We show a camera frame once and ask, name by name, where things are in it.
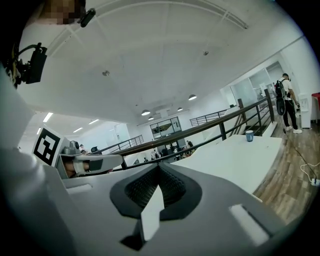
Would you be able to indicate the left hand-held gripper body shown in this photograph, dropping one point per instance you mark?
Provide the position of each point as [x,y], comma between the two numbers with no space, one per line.
[47,147]

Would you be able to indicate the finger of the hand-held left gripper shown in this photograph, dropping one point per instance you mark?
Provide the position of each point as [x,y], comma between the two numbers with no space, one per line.
[100,162]

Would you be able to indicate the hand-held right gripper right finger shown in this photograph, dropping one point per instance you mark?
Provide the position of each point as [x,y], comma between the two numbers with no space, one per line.
[212,212]

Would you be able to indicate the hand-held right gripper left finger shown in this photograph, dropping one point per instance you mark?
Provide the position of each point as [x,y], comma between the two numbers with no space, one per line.
[95,212]

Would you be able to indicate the blue cup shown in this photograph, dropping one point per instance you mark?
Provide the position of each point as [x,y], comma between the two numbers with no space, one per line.
[249,136]

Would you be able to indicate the person's left hand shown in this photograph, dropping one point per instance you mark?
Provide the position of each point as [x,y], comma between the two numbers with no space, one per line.
[69,170]

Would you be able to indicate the ceiling tube light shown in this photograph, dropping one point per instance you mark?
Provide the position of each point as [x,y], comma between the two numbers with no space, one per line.
[38,130]
[93,121]
[78,130]
[47,117]

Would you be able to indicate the black metal railing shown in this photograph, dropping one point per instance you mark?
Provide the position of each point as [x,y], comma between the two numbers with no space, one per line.
[207,118]
[125,143]

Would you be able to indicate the black framed glass window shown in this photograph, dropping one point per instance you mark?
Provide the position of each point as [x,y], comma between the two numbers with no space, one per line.
[165,127]

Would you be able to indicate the dark metal railing wooden handrail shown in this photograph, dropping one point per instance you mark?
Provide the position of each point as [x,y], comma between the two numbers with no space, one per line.
[222,130]

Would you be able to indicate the round ceiling smoke detector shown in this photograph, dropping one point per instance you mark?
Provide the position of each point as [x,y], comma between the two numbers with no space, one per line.
[106,73]
[205,53]

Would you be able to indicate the white power strip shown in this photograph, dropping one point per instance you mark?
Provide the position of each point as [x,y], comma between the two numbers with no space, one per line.
[316,181]

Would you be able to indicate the person's face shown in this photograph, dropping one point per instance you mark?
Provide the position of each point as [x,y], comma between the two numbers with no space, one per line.
[65,12]

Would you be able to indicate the white water dispenser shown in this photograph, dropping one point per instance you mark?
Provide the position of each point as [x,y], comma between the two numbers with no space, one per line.
[305,112]

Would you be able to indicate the black backpack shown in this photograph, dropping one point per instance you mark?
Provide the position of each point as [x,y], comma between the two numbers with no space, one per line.
[280,87]

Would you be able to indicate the red cabinet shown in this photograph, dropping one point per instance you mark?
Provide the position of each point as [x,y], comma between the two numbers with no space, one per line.
[316,105]

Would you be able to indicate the black head-worn camera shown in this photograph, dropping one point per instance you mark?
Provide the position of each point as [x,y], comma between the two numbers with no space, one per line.
[87,16]

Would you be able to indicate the white ceiling rail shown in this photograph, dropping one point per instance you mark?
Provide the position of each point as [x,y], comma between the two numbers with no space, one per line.
[235,17]

